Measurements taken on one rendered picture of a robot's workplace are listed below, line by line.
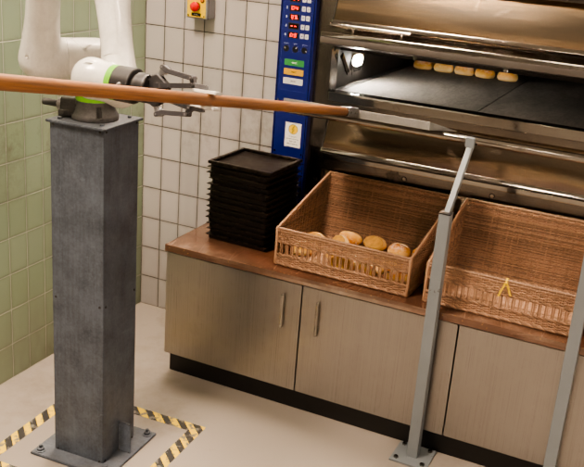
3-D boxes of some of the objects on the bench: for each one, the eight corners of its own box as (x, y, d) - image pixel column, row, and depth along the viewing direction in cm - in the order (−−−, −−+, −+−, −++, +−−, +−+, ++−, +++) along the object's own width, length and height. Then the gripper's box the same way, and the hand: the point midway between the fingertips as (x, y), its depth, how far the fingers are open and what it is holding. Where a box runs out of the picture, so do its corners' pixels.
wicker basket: (323, 231, 389) (329, 169, 380) (449, 259, 366) (458, 195, 357) (270, 264, 348) (275, 195, 338) (408, 299, 325) (417, 227, 316)
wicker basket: (455, 261, 366) (465, 195, 356) (599, 293, 344) (613, 225, 335) (418, 301, 324) (428, 229, 314) (579, 341, 302) (594, 264, 293)
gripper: (150, 56, 232) (230, 69, 223) (142, 118, 235) (221, 133, 226) (133, 54, 225) (215, 68, 216) (125, 117, 228) (206, 133, 219)
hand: (206, 99), depth 222 cm, fingers closed on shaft, 3 cm apart
